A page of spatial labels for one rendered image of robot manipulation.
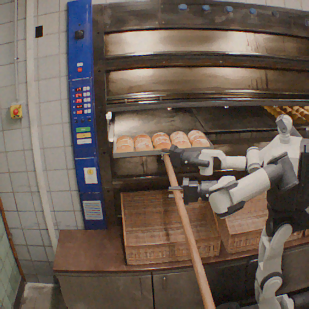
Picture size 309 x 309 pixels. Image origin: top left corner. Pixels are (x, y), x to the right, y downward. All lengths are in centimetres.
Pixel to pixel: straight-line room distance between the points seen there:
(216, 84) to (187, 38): 35
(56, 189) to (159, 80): 97
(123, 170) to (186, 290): 89
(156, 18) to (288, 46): 93
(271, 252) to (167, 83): 122
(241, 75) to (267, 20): 47
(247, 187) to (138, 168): 122
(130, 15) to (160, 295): 176
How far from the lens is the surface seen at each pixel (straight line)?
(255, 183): 149
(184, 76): 247
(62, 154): 258
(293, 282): 277
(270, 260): 199
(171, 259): 233
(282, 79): 266
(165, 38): 243
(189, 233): 145
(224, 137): 259
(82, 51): 239
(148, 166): 258
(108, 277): 235
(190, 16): 245
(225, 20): 250
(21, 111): 248
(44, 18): 246
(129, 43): 241
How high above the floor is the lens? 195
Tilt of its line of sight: 20 degrees down
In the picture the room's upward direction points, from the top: 3 degrees counter-clockwise
